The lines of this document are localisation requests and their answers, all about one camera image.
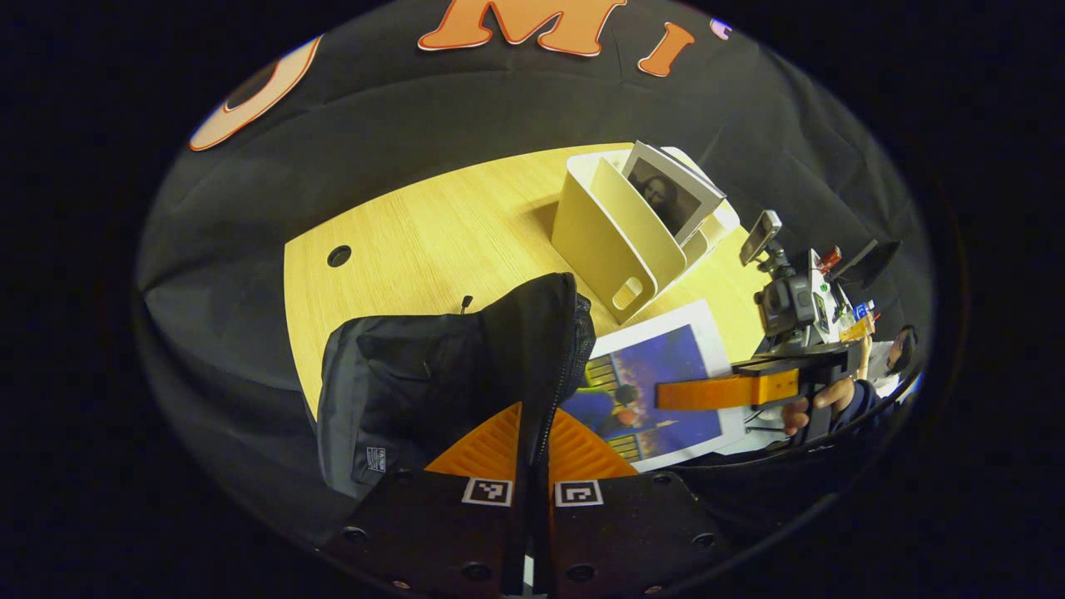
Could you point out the white workbench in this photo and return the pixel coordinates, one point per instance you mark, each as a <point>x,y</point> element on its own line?
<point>849,320</point>

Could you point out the grey portrait cover book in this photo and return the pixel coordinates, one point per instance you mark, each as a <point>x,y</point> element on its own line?
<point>666,195</point>

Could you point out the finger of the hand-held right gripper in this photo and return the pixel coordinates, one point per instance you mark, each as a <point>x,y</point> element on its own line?
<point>707,393</point>

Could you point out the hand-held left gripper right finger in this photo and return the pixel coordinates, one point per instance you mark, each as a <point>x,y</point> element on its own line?
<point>545,549</point>

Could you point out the dark monitor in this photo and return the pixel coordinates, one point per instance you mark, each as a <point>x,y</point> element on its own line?
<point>865,264</point>

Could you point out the smartphone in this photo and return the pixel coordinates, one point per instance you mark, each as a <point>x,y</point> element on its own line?
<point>761,237</point>

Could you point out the camera on stand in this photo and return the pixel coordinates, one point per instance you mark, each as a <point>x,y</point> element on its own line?
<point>790,304</point>

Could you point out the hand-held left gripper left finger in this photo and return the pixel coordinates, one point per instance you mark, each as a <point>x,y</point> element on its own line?
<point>512,549</point>

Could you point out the black schoolbag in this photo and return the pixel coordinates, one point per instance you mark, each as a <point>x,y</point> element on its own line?
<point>416,374</point>

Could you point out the blue cover book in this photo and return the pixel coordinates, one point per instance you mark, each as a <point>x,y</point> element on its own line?
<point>666,366</point>

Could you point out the red object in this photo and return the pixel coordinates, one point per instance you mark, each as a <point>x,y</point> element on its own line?
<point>829,258</point>

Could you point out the white bookshelf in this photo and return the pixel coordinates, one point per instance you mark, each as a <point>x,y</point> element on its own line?
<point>591,241</point>

